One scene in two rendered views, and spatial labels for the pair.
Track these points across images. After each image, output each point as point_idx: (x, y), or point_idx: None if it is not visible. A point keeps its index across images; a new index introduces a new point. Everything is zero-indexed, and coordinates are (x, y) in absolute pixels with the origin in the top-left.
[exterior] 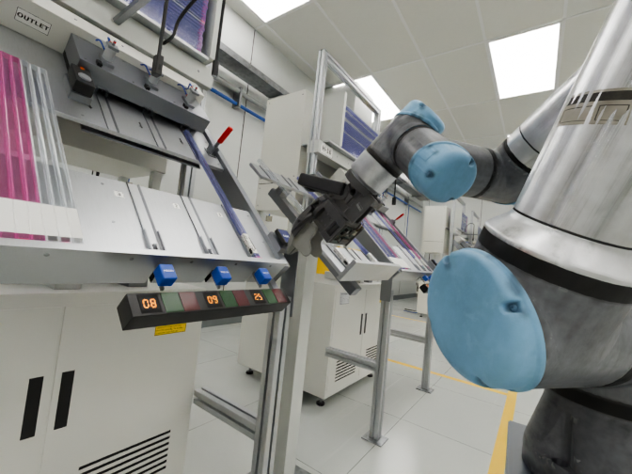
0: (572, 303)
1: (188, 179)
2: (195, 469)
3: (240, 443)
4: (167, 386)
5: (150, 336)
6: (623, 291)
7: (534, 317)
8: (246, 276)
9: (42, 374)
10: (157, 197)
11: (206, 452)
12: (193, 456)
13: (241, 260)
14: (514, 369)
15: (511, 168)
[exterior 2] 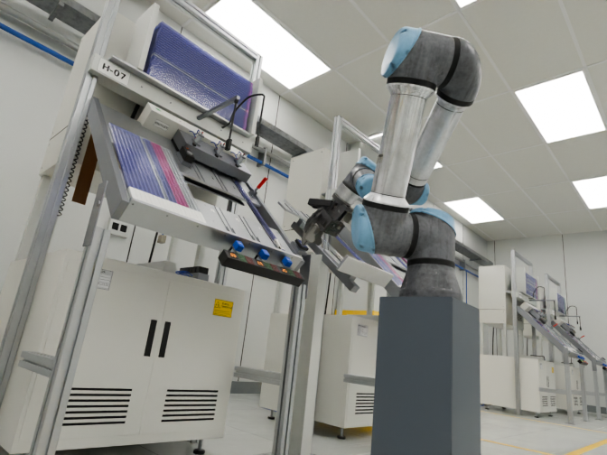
0: (378, 212)
1: None
2: (229, 448)
3: (265, 443)
4: (218, 355)
5: (210, 313)
6: (389, 207)
7: (367, 217)
8: (276, 264)
9: (156, 319)
10: (228, 214)
11: (237, 443)
12: (226, 443)
13: (275, 248)
14: (363, 233)
15: None
